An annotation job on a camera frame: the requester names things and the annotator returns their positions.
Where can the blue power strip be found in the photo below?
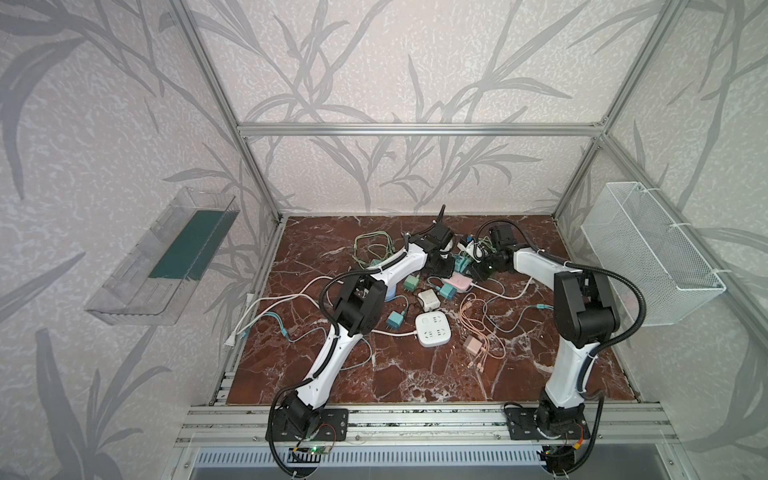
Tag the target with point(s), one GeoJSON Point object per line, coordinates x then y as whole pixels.
{"type": "Point", "coordinates": [391, 293]}

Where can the white charger plug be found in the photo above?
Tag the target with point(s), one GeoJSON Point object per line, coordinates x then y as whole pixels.
{"type": "Point", "coordinates": [428, 300]}

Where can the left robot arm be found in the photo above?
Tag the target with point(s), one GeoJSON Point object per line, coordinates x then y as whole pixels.
{"type": "Point", "coordinates": [353, 303]}

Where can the clear plastic wall bin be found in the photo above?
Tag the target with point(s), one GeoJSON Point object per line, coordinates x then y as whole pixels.
{"type": "Point", "coordinates": [154, 283]}

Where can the pink charger plug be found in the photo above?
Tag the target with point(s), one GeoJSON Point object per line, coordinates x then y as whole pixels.
{"type": "Point", "coordinates": [473, 346]}

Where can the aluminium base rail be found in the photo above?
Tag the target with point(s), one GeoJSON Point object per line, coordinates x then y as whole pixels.
{"type": "Point", "coordinates": [401, 424]}

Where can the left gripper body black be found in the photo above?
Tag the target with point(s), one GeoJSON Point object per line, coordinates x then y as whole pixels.
{"type": "Point", "coordinates": [444, 263]}

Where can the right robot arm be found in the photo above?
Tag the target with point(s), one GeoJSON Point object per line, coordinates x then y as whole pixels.
{"type": "Point", "coordinates": [584, 310]}

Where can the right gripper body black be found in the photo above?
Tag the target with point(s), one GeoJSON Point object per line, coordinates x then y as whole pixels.
{"type": "Point", "coordinates": [480, 264]}

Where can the white wire mesh basket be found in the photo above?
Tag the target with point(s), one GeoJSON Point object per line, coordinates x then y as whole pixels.
{"type": "Point", "coordinates": [631, 234]}

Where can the teal charger plug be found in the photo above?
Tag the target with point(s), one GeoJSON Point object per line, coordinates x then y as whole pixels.
{"type": "Point", "coordinates": [395, 320]}

